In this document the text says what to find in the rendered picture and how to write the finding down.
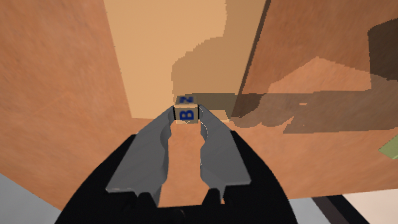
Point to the wooden letter block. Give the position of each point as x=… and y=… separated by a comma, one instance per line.
x=186, y=109

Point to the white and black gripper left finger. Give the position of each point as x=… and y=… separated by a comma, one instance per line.
x=138, y=165

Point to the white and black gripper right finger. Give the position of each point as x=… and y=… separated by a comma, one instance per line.
x=244, y=180

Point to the tan flat mat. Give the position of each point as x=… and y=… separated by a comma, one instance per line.
x=169, y=48

